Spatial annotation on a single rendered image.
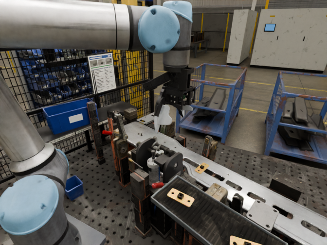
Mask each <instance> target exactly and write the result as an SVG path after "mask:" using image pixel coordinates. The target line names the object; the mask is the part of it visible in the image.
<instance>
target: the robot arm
mask: <svg viewBox="0 0 327 245"><path fill-rule="evenodd" d="M192 22H193V21H192V5H191V3H190V2H187V1H166V2H164V3H163V7H162V6H160V5H153V6H150V7H146V6H135V5H125V4H114V3H103V2H92V1H81V0H0V48H19V49H84V50H137V51H149V52H151V53H163V64H164V65H163V70H164V71H167V72H166V73H164V74H162V75H160V76H158V77H156V78H154V79H149V80H148V81H146V82H145V83H144V84H143V87H144V89H145V91H151V90H154V89H156V88H157V87H158V86H160V85H162V84H163V87H162V89H161V92H160V95H159V97H158V99H157V101H156V105H155V112H154V125H155V133H156V134H157V133H158V131H159V128H160V125H170V124H171V123H172V118H171V117H170V116H169V111H170V107H169V106H168V105H165V104H169V105H172V106H174V107H175V108H176V109H177V110H178V112H179V114H180V115H181V116H182V117H184V111H185V110H187V111H193V108H192V107H191V106H190V105H191V104H192V103H194V102H195V93H196V87H195V86H191V85H190V81H191V73H194V67H189V66H188V64H189V57H190V42H191V27H192ZM193 91H194V98H193ZM0 147H1V148H2V149H3V151H4V152H5V153H6V154H7V156H8V157H9V158H10V159H11V162H10V164H9V169H10V171H11V172H12V173H13V174H14V176H15V177H16V178H17V179H18V181H17V182H15V183H14V184H13V186H12V187H8V188H7V189H6V190H5V191H4V193H3V194H2V195H1V197H0V225H1V226H2V228H3V229H4V230H5V231H6V232H7V234H8V235H9V237H10V238H11V240H12V242H13V243H14V245H82V239H81V236H80V233H79V230H78V229H77V227H76V226H74V225H73V224H72V223H71V222H69V221H68V220H67V217H66V214H65V212H64V208H63V201H64V194H65V188H66V181H67V175H68V172H69V163H68V159H67V156H66V155H65V154H64V153H63V152H62V151H61V150H59V149H55V147H54V146H53V145H52V144H51V143H45V142H44V141H43V139H42V138H41V136H40V135H39V133H38V132H37V130H36V129H35V127H34V125H33V124H32V122H31V121H30V119H29V118H28V116H27V114H26V113H25V111H24V110H23V108H22V107H21V105H20V103H19V102H18V100H17V99H16V97H15V96H14V94H13V93H12V91H11V89H10V88H9V86H8V85H7V83H6V82H5V80H4V78H3V77H2V75H1V74H0Z"/></svg>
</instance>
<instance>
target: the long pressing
mask: <svg viewBox="0 0 327 245"><path fill-rule="evenodd" d="M140 127H141V128H140ZM124 128H125V132H126V134H127V135H128V139H127V142H128V143H129V144H130V145H132V146H134V147H135V148H136V147H137V146H136V143H137V142H138V141H140V142H143V141H144V140H146V139H148V138H153V137H154V136H156V137H157V138H158V144H162V145H163V146H164V147H168V148H169V149H170V150H174V151H175V152H176V153H177V152H180V153H182V154H183V159H184V158H187V159H189V160H191V161H192V162H194V163H196V164H198V165H201V164H202V163H203V162H204V163H206V164H208V165H209V167H208V168H207V170H209V171H211V172H213V173H215V174H217V175H219V176H221V177H223V178H224V180H223V181H220V180H218V179H216V178H214V177H212V176H210V175H209V174H207V173H205V172H204V171H203V172H202V173H201V174H199V173H198V172H196V171H195V169H196V167H194V166H192V165H191V164H189V163H187V162H185V161H183V167H185V168H186V169H187V173H188V175H190V176H191V177H193V178H195V179H196V183H198V184H199V185H201V186H203V187H204V188H206V189H208V188H209V187H210V186H211V185H212V184H213V183H217V184H219V185H220V186H222V187H224V188H226V189H227V190H228V196H227V202H229V203H230V204H232V197H233V196H234V194H235V193H239V194H241V195H242V196H243V197H244V202H243V207H242V211H244V212H245V213H248V211H249V209H250V208H251V206H252V204H253V203H254V201H255V200H254V199H252V198H250V197H249V196H248V195H247V194H248V193H253V194H255V195H256V196H258V197H260V198H262V199H264V200H265V204H267V205H269V206H271V207H273V206H277V207H279V208H281V209H283V210H284V211H286V212H288V213H290V214H292V215H293V218H292V219H289V218H287V217H285V216H284V215H282V214H280V213H279V214H278V217H277V219H276V221H275V224H274V226H273V229H274V230H275V231H277V232H278V233H280V234H282V235H283V236H285V237H287V238H288V239H290V240H292V241H293V242H295V243H297V244H298V245H327V218H326V217H324V216H322V215H320V214H318V213H316V212H314V211H312V210H310V209H308V208H306V207H304V206H302V205H300V204H298V203H296V202H294V201H292V200H290V199H288V198H286V197H284V196H282V195H280V194H278V193H276V192H274V191H272V190H270V189H268V188H266V187H264V186H262V185H260V184H258V183H256V182H254V181H252V180H249V179H247V178H245V177H243V176H241V175H239V174H237V173H235V172H233V171H231V170H229V169H227V168H225V167H223V166H221V165H219V164H217V163H215V162H213V161H211V160H209V159H207V158H205V157H203V156H201V155H199V154H197V153H195V152H193V151H191V150H189V149H187V148H185V147H183V146H182V145H181V144H180V143H179V142H178V141H177V140H175V139H173V138H171V137H169V136H167V135H164V134H162V133H160V132H158V133H157V134H156V133H155V130H154V129H152V128H150V127H148V126H146V125H144V124H142V123H140V122H131V123H129V124H127V125H124ZM138 133H139V135H138ZM141 133H142V136H141ZM227 181H230V182H232V183H234V184H236V185H238V186H240V187H241V188H242V189H241V191H238V190H236V189H234V188H232V187H231V186H229V185H227V184H226V182H227ZM302 221H305V222H307V223H309V224H311V225H313V226H314V227H316V228H318V229H320V230H322V231H323V232H324V233H325V237H322V236H320V235H318V234H316V233H315V232H313V231H311V230H309V229H307V228H305V227H304V226H302V225H301V223H302Z"/></svg>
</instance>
